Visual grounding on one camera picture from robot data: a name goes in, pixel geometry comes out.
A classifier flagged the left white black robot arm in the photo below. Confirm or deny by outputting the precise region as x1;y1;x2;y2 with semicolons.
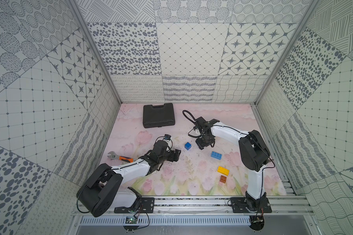
76;140;181;217

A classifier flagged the dark blue square lego brick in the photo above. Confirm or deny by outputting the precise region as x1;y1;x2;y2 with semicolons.
184;142;192;150

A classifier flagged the white perforated cable duct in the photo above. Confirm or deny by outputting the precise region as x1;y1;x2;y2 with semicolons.
80;215;251;226

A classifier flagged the aluminium rail frame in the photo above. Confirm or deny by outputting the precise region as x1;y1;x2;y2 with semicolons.
71;195;315;217

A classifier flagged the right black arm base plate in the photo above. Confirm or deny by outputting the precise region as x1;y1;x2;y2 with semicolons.
229;196;272;213

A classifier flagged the light blue long lego brick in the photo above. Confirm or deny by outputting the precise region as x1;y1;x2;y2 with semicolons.
210;151;222;160

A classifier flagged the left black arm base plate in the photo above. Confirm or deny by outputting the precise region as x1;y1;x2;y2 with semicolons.
114;197;155;213

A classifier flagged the yellow lego brick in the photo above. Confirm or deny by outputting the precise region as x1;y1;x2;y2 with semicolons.
217;166;229;176

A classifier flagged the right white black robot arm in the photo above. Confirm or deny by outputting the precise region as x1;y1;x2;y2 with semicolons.
192;117;273;212

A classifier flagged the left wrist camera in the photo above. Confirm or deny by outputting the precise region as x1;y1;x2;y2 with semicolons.
164;134;171;140

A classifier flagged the adjustable wrench orange handle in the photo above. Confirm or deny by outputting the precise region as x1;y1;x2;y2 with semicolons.
107;151;134;163

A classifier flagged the brown lego brick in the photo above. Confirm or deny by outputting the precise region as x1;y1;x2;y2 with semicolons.
219;175;227;184

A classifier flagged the pink floral table mat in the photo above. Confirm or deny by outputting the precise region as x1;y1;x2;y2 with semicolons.
89;102;287;196

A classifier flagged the black plastic tool case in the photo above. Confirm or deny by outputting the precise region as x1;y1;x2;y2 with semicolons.
143;103;176;128

